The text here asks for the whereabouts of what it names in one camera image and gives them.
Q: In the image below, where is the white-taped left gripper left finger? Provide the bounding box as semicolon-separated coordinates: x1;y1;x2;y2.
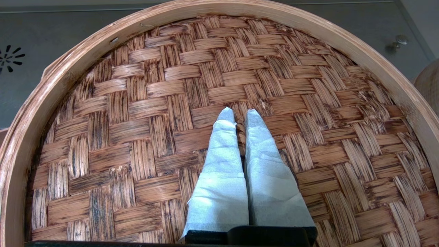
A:
179;107;250;243

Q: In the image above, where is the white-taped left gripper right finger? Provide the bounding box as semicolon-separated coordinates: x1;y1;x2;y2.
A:
243;109;318;237

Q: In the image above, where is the woven bamboo steamer lid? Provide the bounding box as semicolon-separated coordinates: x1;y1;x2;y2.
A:
0;0;439;247

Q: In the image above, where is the large bamboo steamer basket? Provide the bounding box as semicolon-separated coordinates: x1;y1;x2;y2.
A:
414;58;439;117

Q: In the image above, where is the small metal tray knob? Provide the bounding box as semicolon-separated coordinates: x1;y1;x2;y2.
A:
391;34;409;50

